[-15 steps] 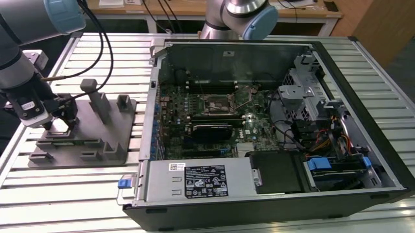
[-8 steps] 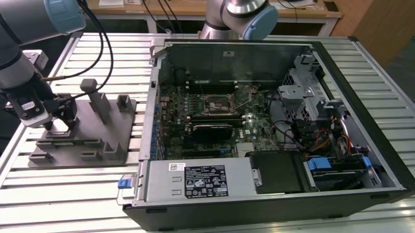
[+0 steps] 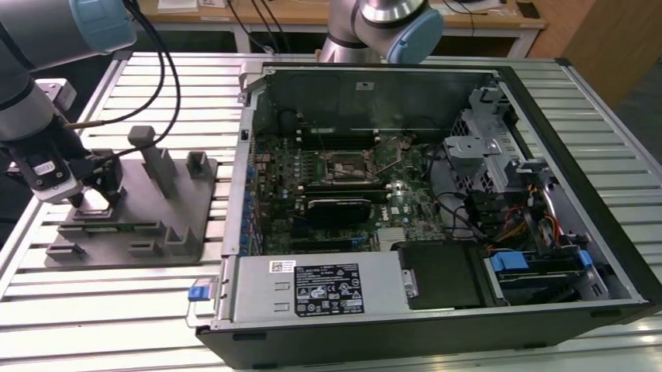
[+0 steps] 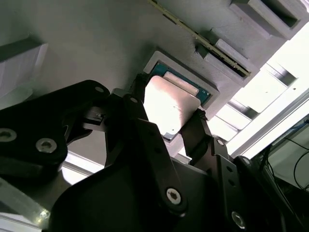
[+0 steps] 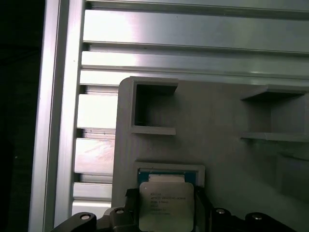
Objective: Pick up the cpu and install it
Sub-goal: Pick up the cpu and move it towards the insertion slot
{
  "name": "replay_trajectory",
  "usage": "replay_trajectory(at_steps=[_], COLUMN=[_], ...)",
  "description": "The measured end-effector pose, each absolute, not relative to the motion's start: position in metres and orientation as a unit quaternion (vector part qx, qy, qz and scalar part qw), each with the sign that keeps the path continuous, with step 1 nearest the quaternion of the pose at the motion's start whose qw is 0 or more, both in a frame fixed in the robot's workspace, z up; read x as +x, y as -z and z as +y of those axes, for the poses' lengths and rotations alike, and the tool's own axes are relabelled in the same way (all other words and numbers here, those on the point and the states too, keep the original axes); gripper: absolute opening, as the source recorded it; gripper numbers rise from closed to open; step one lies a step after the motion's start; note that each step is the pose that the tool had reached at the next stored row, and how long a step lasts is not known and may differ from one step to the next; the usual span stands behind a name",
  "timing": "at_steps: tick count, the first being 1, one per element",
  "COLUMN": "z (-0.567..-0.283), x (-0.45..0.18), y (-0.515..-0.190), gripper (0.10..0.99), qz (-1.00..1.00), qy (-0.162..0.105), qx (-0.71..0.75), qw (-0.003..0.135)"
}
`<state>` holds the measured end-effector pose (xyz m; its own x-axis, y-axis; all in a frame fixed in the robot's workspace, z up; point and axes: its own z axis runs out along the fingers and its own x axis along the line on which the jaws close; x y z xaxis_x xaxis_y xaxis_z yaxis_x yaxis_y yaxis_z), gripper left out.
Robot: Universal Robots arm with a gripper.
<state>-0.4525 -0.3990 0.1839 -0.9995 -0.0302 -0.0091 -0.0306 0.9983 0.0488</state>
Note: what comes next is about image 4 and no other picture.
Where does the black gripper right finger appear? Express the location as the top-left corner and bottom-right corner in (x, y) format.
(181, 110), (300, 232)

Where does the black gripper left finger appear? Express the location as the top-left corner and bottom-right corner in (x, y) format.
(0, 74), (189, 216)

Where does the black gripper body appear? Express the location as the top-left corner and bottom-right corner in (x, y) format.
(48, 103), (230, 232)

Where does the silver CPU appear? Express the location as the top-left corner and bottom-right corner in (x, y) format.
(142, 61), (213, 142)

